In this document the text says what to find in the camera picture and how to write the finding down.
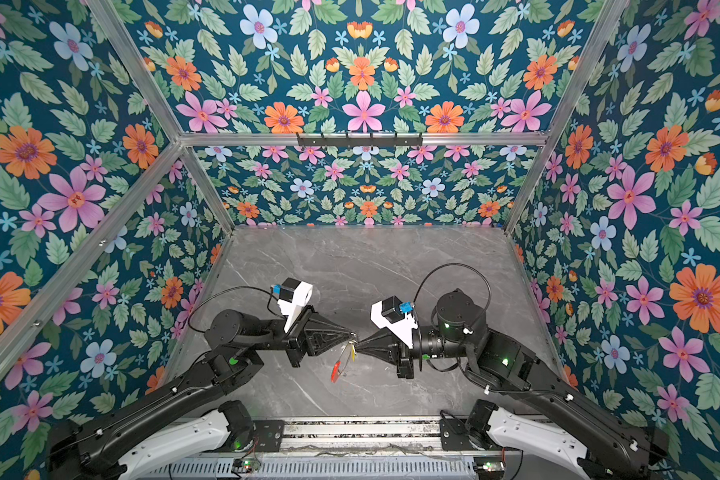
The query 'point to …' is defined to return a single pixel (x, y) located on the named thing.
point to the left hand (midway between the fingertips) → (343, 342)
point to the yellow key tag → (353, 354)
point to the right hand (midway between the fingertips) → (360, 343)
